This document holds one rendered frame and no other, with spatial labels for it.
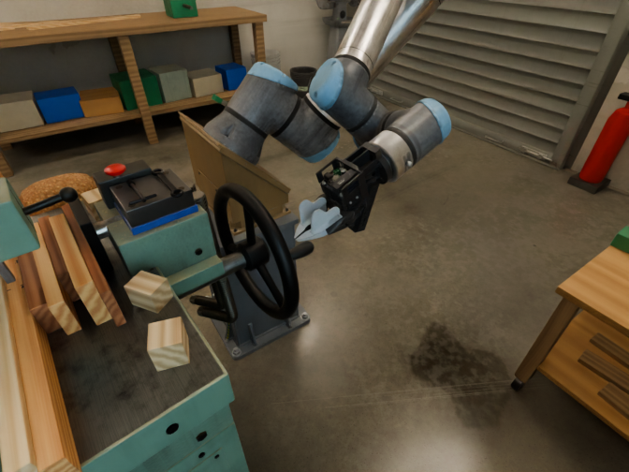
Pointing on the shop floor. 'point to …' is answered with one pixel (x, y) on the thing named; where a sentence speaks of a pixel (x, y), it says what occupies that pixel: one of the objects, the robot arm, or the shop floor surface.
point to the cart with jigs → (590, 338)
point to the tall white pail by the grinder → (270, 58)
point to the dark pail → (302, 76)
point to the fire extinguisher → (604, 151)
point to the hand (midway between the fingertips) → (302, 237)
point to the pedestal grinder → (338, 25)
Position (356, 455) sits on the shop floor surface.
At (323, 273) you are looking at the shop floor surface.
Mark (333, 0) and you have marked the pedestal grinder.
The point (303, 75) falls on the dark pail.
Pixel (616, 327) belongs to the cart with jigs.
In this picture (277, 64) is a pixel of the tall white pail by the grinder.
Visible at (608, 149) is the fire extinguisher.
